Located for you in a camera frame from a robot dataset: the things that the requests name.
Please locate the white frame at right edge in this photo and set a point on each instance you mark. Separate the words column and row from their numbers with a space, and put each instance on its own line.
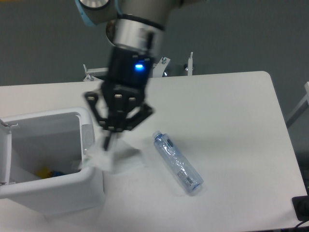
column 299, row 109

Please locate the white open trash can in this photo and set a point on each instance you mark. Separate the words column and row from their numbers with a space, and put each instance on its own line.
column 57, row 140

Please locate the blue trash item in bin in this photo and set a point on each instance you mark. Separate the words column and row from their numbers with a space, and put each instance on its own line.
column 56, row 174

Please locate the yellow trash item in bin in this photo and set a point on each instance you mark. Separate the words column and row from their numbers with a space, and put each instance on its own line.
column 44, row 173

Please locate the white plastic wrapper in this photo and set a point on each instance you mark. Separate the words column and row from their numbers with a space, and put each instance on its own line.
column 120, row 157

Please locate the clear plastic water bottle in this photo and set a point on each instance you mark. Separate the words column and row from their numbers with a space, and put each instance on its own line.
column 178, row 164

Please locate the black device at table edge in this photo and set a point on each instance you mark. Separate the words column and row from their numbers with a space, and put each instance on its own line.
column 301, row 207

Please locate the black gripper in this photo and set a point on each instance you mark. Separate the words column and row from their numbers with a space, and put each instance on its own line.
column 124, row 93

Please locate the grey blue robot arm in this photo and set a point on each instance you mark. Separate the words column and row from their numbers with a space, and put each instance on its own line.
column 139, row 30

